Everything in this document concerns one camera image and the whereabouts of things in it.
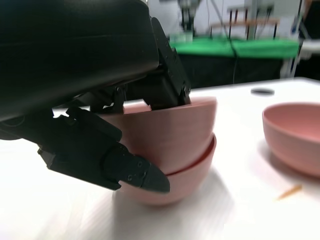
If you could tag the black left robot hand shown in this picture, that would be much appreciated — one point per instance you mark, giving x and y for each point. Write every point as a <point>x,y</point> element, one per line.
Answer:
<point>75,50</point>

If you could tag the pink plastic bowl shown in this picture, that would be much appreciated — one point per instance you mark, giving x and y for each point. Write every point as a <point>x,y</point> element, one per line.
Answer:
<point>190,180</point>
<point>295,140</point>
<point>170,135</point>

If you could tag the green table cover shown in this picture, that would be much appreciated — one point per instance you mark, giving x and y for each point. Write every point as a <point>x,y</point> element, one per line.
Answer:
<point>212,47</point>

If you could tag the wooden rack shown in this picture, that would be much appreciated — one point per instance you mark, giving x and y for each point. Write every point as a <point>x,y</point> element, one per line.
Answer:
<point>250,22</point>

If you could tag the black round table grommet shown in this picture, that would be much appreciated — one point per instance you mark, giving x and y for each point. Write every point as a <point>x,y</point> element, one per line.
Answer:
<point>262,91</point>

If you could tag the thin orange sliver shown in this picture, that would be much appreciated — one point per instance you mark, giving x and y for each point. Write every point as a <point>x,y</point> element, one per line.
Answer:
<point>288,192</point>

